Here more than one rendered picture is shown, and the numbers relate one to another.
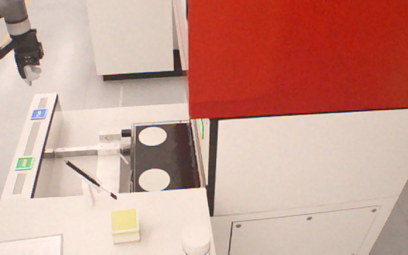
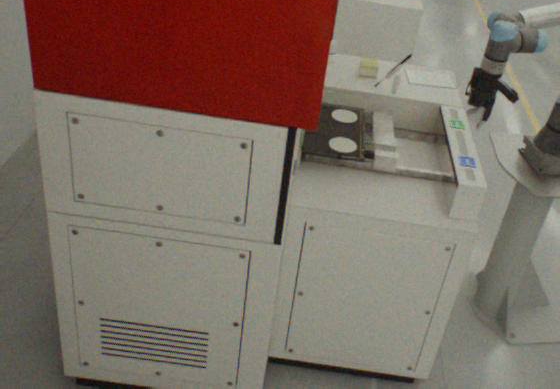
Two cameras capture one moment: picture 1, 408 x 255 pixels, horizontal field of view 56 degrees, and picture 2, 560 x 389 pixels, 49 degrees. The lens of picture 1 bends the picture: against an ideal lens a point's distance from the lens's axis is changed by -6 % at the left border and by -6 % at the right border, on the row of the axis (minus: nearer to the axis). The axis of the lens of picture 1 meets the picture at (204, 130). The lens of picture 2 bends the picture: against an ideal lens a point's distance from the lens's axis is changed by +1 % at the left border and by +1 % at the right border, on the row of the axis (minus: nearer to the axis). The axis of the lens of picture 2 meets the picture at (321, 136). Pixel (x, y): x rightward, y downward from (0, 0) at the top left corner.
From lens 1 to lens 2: 301 cm
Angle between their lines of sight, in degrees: 108
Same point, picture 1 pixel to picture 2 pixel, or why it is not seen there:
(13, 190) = (457, 111)
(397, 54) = not seen: outside the picture
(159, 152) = (337, 131)
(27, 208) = (439, 98)
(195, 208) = not seen: hidden behind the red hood
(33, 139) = (459, 142)
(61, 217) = (412, 90)
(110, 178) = (380, 130)
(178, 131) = (316, 143)
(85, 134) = (415, 193)
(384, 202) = not seen: hidden behind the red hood
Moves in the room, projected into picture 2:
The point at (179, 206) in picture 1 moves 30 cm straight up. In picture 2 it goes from (331, 79) to (342, 9)
